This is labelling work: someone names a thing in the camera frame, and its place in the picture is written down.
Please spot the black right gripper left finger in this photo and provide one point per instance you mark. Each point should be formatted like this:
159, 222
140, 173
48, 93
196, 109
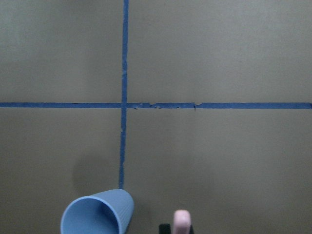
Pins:
164, 229

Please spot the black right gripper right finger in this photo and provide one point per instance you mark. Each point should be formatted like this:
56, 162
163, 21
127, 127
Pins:
192, 230

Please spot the blue ribbed cup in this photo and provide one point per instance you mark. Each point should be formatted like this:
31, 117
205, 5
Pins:
108, 212

